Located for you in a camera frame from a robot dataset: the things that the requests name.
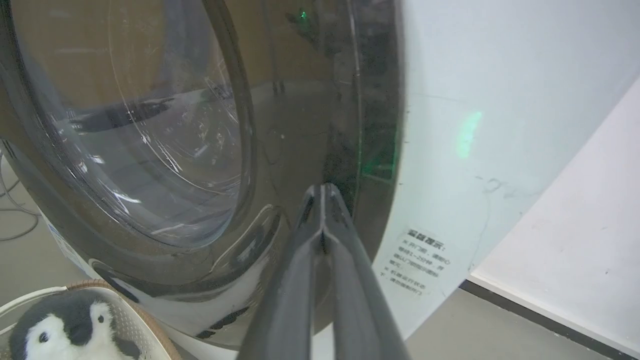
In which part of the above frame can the white perforated laundry basket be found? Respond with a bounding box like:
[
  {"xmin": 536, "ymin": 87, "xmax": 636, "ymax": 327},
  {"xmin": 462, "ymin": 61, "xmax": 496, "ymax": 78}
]
[{"xmin": 0, "ymin": 279, "xmax": 182, "ymax": 360}]

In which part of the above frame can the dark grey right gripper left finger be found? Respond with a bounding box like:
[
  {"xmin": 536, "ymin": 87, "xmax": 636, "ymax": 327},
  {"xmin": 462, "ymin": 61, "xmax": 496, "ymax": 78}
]
[{"xmin": 237, "ymin": 184, "xmax": 324, "ymax": 360}]

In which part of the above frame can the white warning label sticker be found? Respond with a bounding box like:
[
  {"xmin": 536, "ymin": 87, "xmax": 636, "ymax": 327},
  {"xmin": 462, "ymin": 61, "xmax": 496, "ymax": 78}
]
[{"xmin": 381, "ymin": 228, "xmax": 454, "ymax": 298}]

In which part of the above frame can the black white penguin plush toy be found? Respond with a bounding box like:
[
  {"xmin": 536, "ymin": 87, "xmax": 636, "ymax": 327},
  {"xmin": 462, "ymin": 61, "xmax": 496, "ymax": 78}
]
[{"xmin": 9, "ymin": 291, "xmax": 143, "ymax": 360}]

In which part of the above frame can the thin grey floor cable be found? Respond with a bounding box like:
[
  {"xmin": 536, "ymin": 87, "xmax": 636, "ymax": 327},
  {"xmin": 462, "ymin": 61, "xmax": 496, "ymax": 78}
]
[{"xmin": 0, "ymin": 150, "xmax": 42, "ymax": 243}]

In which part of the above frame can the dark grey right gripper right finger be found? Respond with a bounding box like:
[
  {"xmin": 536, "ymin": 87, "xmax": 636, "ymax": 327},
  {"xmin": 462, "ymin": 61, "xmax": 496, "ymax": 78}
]
[{"xmin": 320, "ymin": 183, "xmax": 412, "ymax": 360}]

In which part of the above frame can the white washing machine body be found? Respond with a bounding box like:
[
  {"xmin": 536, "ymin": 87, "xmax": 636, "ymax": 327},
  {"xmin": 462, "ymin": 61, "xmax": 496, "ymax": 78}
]
[{"xmin": 40, "ymin": 0, "xmax": 640, "ymax": 360}]

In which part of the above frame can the round glass washing machine door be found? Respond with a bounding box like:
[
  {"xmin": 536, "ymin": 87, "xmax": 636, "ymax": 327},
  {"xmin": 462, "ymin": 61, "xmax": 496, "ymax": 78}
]
[{"xmin": 0, "ymin": 0, "xmax": 405, "ymax": 351}]

